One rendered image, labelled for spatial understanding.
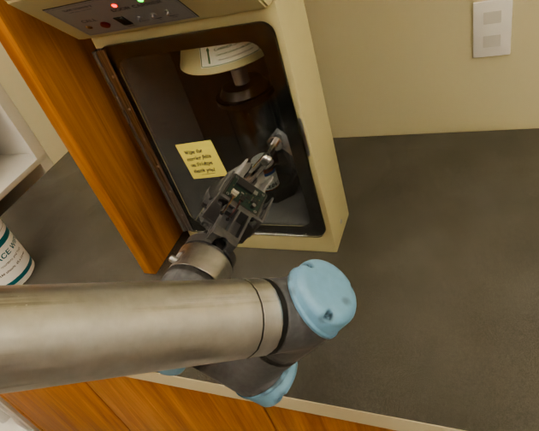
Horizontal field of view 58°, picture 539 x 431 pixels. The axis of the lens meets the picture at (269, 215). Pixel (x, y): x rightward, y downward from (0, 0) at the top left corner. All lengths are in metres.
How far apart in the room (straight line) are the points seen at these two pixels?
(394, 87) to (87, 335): 0.96
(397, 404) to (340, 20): 0.79
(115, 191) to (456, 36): 0.75
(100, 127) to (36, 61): 0.16
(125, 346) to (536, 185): 0.84
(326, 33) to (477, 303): 0.67
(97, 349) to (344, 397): 0.45
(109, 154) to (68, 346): 0.60
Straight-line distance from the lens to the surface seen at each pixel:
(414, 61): 1.16
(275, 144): 0.77
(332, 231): 0.89
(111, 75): 0.86
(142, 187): 1.00
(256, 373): 0.56
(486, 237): 0.93
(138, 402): 1.15
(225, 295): 0.43
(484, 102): 1.20
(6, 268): 1.22
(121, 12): 0.72
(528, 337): 0.80
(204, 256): 0.60
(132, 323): 0.39
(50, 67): 0.86
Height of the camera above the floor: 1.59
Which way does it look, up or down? 38 degrees down
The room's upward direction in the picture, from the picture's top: 19 degrees counter-clockwise
